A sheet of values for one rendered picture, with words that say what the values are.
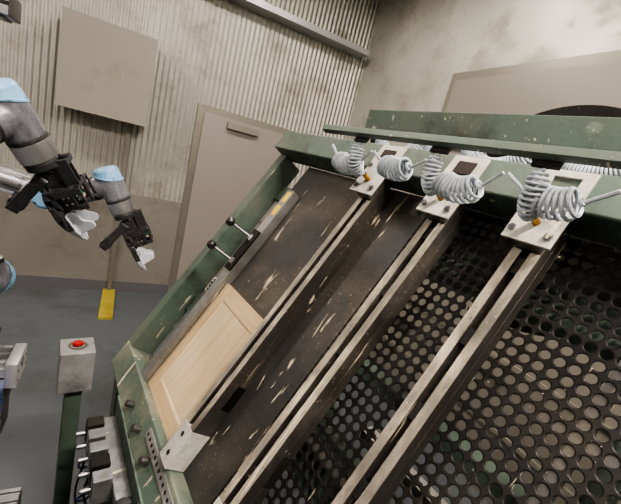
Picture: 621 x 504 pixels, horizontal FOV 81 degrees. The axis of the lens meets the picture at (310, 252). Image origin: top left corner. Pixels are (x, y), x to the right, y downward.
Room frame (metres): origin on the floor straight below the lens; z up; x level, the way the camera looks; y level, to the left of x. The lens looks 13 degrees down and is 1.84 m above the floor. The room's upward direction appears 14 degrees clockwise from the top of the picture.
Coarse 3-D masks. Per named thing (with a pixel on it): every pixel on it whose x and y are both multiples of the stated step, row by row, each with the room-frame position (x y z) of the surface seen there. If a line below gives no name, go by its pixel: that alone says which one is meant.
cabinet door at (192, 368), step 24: (216, 312) 1.29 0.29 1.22; (240, 312) 1.21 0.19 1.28; (192, 336) 1.27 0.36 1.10; (216, 336) 1.20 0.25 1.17; (240, 336) 1.13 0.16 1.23; (168, 360) 1.25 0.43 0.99; (192, 360) 1.18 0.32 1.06; (216, 360) 1.11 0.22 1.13; (168, 384) 1.16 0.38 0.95; (192, 384) 1.09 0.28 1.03; (168, 408) 1.07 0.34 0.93; (192, 408) 1.02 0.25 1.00; (168, 432) 1.00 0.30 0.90
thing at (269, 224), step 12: (276, 204) 1.52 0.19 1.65; (288, 204) 1.50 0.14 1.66; (276, 216) 1.47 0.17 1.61; (264, 228) 1.45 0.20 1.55; (264, 240) 1.45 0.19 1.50; (252, 252) 1.43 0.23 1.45; (240, 264) 1.40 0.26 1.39; (228, 276) 1.38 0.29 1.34; (216, 288) 1.35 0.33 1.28; (204, 300) 1.34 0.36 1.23; (192, 312) 1.33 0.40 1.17; (180, 324) 1.33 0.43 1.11; (192, 324) 1.31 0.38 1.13; (180, 336) 1.29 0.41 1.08; (168, 348) 1.26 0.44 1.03; (156, 360) 1.25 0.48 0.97; (144, 372) 1.24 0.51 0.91
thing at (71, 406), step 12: (72, 396) 1.26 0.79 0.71; (72, 408) 1.26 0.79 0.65; (72, 420) 1.26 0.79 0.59; (60, 432) 1.25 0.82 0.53; (72, 432) 1.27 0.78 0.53; (60, 444) 1.24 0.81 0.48; (72, 444) 1.27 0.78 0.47; (60, 456) 1.24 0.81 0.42; (72, 456) 1.27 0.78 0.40; (60, 468) 1.25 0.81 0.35; (72, 468) 1.27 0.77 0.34; (60, 480) 1.25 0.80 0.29; (60, 492) 1.25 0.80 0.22
